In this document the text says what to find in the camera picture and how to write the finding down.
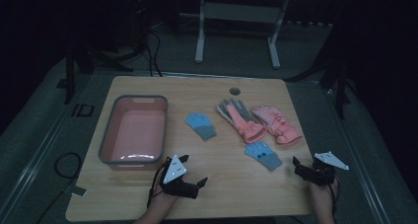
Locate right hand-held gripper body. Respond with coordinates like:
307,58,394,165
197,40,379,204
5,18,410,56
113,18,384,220
307,151,350,187

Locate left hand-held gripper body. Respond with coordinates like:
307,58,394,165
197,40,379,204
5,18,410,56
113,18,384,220
159,154,200,200

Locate person's right hand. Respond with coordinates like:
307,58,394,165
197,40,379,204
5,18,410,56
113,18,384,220
308,179,339,205

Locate person's left hand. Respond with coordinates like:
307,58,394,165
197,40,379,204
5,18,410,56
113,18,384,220
149,184,180,208

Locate blue knit glove with dots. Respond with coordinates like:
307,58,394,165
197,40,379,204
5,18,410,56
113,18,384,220
244,141,283,172

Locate plain blue knit glove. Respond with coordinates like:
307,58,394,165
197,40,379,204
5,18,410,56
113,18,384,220
183,112,218,141

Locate pink padded glove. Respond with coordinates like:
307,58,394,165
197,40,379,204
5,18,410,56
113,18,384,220
250,105,304,146

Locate pink basin with grey rim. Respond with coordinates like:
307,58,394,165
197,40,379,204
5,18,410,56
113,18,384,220
98,94,170,171

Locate pink glove with grey palm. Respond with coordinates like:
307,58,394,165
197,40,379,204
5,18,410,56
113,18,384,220
216,98,267,144

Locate black metal stand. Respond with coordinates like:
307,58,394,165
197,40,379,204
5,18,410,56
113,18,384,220
285,16,354,120
55,36,134,106

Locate black floor tape marking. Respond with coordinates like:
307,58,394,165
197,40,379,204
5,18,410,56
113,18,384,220
71,104,96,117

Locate left hand-held gripper cable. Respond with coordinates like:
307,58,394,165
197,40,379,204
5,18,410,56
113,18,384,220
146,157,173,209

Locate hand-held gripper cable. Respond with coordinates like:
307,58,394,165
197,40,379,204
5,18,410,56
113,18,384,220
146,157,173,209
328,176,341,217

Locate right hand-held gripper cable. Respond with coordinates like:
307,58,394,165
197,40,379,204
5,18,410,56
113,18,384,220
328,176,341,217

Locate black cable on floor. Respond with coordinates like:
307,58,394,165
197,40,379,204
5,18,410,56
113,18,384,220
35,152,83,224

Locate black hanging cables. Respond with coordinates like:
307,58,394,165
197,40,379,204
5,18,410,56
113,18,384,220
136,0,165,78

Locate white metal desk frame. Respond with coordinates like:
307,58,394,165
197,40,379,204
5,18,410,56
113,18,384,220
178,0,292,70

